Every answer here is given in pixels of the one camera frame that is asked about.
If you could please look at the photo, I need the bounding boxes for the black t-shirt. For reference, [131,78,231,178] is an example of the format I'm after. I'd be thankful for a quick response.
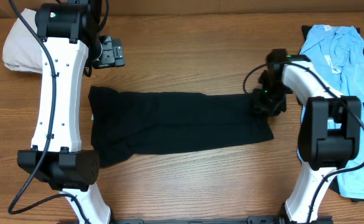
[88,86,274,167]

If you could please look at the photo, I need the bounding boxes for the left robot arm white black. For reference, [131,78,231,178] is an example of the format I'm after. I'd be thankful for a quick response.
[17,0,124,223]

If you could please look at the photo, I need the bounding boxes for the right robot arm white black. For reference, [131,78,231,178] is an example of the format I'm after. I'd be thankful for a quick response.
[248,49,363,223]

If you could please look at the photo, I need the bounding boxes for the light blue shirt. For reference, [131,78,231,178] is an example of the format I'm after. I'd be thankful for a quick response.
[296,24,364,200]

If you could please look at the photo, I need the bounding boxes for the beige folded shorts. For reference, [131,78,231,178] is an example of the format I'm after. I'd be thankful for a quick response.
[2,19,42,73]

